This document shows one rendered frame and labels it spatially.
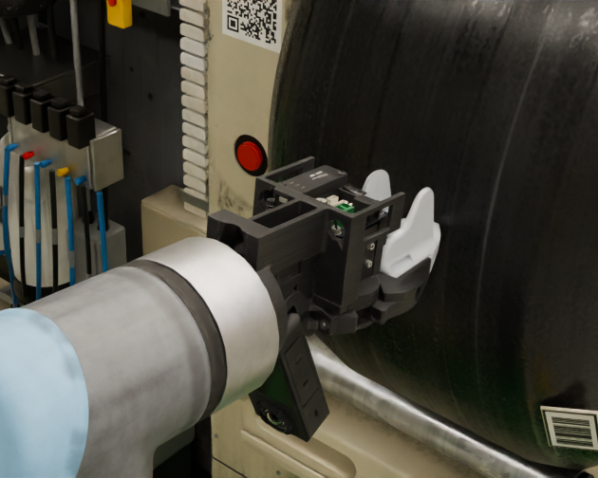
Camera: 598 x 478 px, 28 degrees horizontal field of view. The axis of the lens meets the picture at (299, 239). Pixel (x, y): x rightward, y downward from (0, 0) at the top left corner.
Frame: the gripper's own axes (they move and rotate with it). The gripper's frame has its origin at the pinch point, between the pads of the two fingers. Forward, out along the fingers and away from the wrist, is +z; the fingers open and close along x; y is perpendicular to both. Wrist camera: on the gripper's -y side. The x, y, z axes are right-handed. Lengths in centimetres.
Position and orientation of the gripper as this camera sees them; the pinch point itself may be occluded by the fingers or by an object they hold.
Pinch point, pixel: (420, 239)
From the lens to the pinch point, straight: 80.5
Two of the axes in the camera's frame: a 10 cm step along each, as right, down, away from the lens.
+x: -7.7, -3.4, 5.3
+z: 6.3, -2.9, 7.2
